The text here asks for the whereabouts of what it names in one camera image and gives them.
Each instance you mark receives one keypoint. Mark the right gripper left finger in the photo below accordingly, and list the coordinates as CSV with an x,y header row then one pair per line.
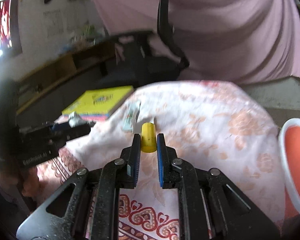
x,y
86,200

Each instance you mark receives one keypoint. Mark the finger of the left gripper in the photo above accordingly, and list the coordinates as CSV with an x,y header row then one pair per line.
x,y
60,127

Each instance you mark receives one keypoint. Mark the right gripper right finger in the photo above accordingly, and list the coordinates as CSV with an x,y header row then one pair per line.
x,y
210,205

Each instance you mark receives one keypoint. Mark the grey paper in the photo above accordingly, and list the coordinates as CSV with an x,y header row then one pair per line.
x,y
75,120

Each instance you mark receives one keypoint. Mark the green white snack wrapper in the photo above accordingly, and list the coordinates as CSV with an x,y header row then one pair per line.
x,y
131,116

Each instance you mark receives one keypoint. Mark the person left hand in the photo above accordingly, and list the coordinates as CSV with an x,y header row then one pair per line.
x,y
30,184

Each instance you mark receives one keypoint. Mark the wooden shelf desk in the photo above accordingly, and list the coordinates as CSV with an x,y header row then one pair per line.
x,y
46,78

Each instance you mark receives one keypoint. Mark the yellow book stack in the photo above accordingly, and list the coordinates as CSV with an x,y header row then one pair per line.
x,y
100,103

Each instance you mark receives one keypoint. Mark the pink patterned tablecloth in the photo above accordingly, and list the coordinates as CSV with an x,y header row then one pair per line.
x,y
208,123

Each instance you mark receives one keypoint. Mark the clutter pile on shelf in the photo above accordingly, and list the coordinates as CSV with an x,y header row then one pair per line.
x,y
84,37

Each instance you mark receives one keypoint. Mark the black office chair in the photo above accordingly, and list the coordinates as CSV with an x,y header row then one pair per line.
x,y
143,41

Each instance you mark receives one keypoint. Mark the red white plastic basin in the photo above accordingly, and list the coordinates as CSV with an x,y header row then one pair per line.
x,y
289,144

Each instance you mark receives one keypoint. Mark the pink hanging cloth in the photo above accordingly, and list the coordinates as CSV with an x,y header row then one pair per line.
x,y
242,41

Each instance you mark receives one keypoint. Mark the white wall notice paper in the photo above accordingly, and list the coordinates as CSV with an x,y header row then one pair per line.
x,y
53,23

